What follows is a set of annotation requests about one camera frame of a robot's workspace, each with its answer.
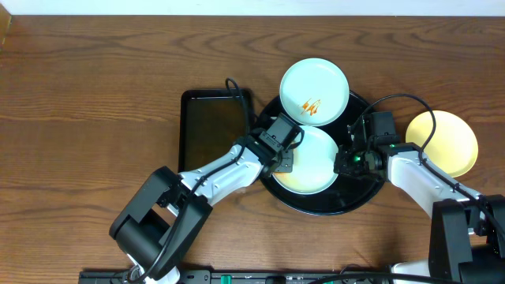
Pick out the light blue plate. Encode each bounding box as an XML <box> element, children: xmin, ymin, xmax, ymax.
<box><xmin>279</xmin><ymin>58</ymin><xmax>350</xmax><ymax>126</ymax></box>
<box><xmin>273</xmin><ymin>125</ymin><xmax>338</xmax><ymax>195</ymax></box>

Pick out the yellow plate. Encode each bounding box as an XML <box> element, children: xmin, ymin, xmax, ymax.
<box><xmin>406</xmin><ymin>110</ymin><xmax>478</xmax><ymax>178</ymax></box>

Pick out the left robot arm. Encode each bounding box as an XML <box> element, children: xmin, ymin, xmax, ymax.
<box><xmin>109</xmin><ymin>132</ymin><xmax>305</xmax><ymax>283</ymax></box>

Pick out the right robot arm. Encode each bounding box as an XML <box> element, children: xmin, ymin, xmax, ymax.
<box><xmin>335</xmin><ymin>112</ymin><xmax>504</xmax><ymax>283</ymax></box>

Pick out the round black serving tray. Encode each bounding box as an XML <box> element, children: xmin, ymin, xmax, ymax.
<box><xmin>260</xmin><ymin>92</ymin><xmax>383</xmax><ymax>215</ymax></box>

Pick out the black rectangular water tray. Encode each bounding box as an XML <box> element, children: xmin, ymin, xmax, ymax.
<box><xmin>178</xmin><ymin>89</ymin><xmax>246</xmax><ymax>172</ymax></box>

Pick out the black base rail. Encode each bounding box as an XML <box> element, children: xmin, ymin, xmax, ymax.
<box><xmin>77</xmin><ymin>267</ymin><xmax>395</xmax><ymax>284</ymax></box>

